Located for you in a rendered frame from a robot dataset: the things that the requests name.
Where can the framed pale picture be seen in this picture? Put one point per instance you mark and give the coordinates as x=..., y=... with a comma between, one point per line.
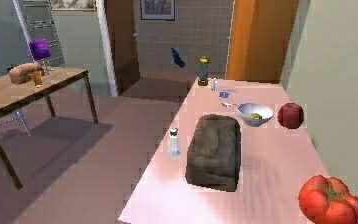
x=73, y=4

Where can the light brown bread loaf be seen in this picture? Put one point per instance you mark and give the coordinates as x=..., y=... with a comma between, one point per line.
x=23, y=72

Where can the blue cloth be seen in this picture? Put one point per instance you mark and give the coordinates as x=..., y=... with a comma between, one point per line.
x=177, y=58

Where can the framed colourful picture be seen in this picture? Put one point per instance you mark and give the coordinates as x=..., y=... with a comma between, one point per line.
x=157, y=9

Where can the brown wooden table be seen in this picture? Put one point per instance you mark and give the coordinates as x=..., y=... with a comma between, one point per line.
x=23, y=90

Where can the red tomato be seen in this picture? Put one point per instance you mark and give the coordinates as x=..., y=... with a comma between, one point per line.
x=328, y=201

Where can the brown room door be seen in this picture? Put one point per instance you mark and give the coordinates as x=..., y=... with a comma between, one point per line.
x=122, y=43

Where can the orange wooden door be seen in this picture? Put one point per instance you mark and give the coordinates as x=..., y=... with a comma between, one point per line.
x=262, y=40

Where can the orange cup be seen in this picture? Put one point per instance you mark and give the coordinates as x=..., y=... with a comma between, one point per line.
x=37, y=78

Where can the grey bowl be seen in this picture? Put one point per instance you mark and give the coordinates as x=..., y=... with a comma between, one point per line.
x=255, y=114

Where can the dark red apple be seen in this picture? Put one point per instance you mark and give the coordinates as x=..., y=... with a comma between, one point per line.
x=290, y=115

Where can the pink table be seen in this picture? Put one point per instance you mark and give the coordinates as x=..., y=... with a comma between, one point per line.
x=273, y=166

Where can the clear salt shaker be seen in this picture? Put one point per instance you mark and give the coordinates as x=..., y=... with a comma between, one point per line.
x=174, y=143

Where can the small clear bottle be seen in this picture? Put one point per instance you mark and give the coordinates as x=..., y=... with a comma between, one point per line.
x=214, y=84

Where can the silver spoon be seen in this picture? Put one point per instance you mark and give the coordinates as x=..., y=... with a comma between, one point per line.
x=228, y=105

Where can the small blue object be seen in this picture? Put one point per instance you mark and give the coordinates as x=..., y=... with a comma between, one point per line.
x=224, y=94

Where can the grey metal chair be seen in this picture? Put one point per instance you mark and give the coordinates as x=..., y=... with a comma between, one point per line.
x=13, y=120

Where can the grey ladder shelf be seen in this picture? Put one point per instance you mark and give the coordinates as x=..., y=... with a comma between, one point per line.
x=42, y=30

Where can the dark brown bread loaf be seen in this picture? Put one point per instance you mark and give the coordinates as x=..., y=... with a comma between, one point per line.
x=214, y=151

